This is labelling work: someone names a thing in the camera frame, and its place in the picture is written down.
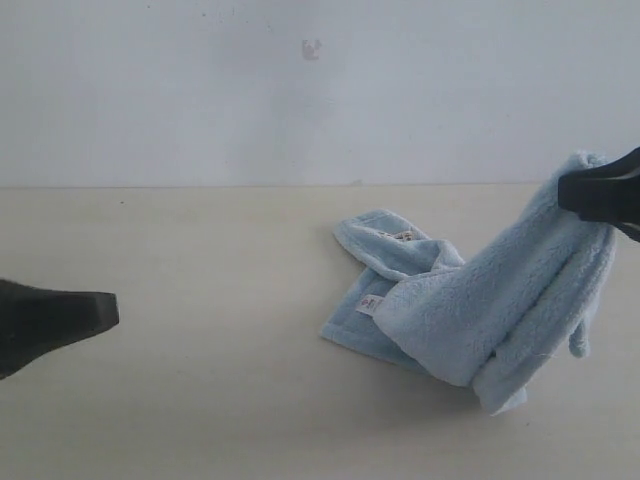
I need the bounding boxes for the light blue terry towel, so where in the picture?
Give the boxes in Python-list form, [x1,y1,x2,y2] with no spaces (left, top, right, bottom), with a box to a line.
[321,178,616,414]

